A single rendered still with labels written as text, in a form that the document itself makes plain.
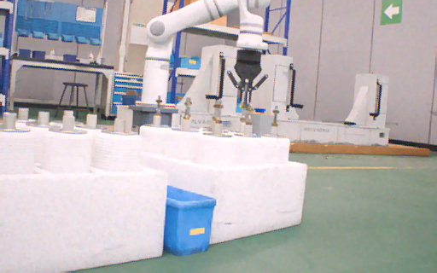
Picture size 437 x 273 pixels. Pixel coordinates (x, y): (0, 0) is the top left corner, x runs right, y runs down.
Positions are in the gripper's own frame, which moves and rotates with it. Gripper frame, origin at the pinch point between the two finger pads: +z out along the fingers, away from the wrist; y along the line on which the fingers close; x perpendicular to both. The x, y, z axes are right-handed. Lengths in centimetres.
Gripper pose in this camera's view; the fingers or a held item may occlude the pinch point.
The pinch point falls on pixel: (245, 97)
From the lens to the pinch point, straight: 144.0
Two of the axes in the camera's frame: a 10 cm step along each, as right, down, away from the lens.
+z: -0.9, 9.9, 0.6
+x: 0.5, 0.6, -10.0
